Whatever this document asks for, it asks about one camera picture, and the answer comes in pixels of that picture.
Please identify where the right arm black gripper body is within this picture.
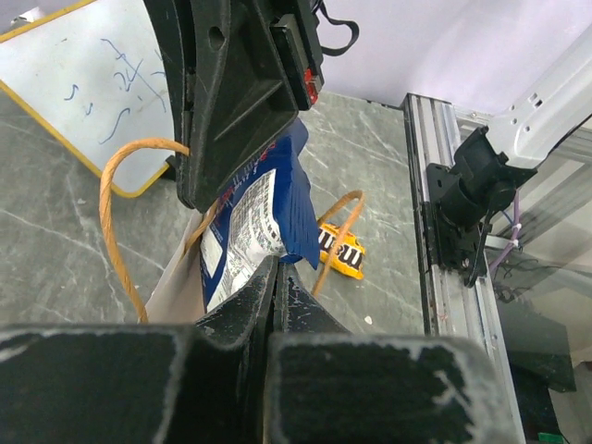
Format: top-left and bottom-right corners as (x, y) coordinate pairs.
(264, 0), (325, 110)

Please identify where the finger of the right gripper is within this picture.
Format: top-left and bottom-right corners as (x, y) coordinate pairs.
(142, 0), (195, 195)
(178, 1), (298, 211)

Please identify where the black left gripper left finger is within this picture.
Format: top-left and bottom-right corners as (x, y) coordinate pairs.
(1, 257), (278, 443)

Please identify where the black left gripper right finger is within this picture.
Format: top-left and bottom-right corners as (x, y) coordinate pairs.
(265, 265), (524, 443)

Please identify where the white paper bag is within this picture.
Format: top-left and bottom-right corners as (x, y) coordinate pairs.
(98, 137), (366, 325)

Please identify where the blue Burts chips bag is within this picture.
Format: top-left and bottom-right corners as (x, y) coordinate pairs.
(200, 119), (320, 312)

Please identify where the yellow M&M's packet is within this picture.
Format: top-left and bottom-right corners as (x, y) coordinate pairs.
(318, 223), (365, 280)

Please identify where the whiteboard with yellow frame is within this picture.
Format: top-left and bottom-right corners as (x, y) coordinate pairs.
(1, 0), (174, 175)

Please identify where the aluminium frame rail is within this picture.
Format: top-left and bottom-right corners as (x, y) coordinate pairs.
(402, 94), (591, 443)

